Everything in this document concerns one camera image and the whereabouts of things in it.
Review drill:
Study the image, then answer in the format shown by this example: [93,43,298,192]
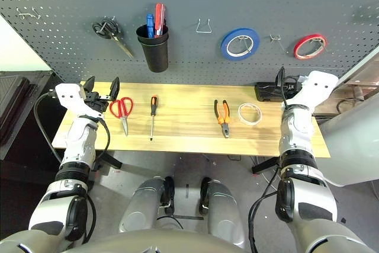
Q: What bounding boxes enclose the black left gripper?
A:
[82,76,121,115]

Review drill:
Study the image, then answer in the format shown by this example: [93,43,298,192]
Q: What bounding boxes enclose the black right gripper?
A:
[284,76,301,95]

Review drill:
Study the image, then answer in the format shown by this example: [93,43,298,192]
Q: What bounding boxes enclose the red-handled scissors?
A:
[109,96,134,137]

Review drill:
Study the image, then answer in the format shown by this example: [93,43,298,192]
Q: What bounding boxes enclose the orange and black screwdriver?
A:
[149,95,159,142]

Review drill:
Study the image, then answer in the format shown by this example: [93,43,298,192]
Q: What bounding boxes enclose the white tape roll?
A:
[238,103,263,126]

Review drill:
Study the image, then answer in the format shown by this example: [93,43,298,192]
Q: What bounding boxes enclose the orange and black pliers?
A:
[213,99,231,139]

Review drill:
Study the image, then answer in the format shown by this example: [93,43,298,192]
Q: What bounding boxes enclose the metal double pegboard hook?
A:
[17,7,41,20]

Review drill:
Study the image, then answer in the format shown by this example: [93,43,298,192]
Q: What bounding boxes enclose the black tool case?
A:
[255,81,300,103]

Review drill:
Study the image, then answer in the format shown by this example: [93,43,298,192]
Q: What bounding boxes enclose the red tape roll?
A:
[293,34,328,60]

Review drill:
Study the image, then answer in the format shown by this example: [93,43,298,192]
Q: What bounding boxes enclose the black plastic cup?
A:
[136,23,169,73]

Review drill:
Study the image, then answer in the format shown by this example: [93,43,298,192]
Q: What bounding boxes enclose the black aluminium-edged flight case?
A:
[0,71,65,161]

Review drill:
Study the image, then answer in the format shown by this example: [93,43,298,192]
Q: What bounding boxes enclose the black metal table foot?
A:
[251,156,281,174]
[94,150,123,171]

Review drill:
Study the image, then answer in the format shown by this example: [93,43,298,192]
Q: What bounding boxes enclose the blue tape roll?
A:
[220,27,261,61]

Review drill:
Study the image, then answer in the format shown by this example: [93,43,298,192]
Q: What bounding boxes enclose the light grey side table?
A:
[315,98,379,187]

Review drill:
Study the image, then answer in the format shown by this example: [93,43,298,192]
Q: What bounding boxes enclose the red utility knife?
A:
[154,2,166,37]

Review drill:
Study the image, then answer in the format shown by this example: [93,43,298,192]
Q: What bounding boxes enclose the black ribbed plastic case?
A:
[0,75,33,147]

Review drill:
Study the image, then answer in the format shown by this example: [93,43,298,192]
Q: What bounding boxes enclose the silver robot left leg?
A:
[118,175,175,235]

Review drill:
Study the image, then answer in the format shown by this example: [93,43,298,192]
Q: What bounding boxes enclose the silver robot leg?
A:
[198,177,246,249]
[118,175,175,235]

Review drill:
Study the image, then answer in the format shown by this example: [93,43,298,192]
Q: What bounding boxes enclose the silver robot right leg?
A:
[198,177,246,249]

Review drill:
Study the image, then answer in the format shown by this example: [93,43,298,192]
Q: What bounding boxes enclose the long black floor tape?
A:
[173,214,205,220]

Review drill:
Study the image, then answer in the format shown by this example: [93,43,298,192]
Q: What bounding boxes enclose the grey robot torso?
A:
[63,228,252,253]

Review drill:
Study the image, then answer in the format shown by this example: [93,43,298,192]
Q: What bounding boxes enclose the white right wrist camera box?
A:
[291,70,339,108]

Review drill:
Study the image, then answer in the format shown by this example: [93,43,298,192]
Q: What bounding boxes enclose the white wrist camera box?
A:
[54,82,87,115]
[291,70,339,108]

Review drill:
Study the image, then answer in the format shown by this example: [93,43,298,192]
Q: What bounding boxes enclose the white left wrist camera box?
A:
[54,82,87,115]

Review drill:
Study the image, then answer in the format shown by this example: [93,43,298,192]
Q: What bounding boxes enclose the black-handled scissors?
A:
[91,17,136,59]

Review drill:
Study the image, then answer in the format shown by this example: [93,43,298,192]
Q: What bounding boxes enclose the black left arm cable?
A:
[33,91,111,165]

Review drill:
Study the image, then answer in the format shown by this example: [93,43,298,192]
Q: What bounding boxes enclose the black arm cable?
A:
[33,91,111,165]
[248,67,287,253]

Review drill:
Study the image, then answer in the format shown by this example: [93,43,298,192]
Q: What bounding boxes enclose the blue-handled screwdriver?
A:
[146,13,155,39]

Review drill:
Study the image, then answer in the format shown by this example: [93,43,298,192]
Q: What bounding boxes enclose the wire pliers holder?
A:
[195,18,213,33]

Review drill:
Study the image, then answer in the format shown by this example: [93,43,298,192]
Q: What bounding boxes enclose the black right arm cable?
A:
[248,67,287,253]

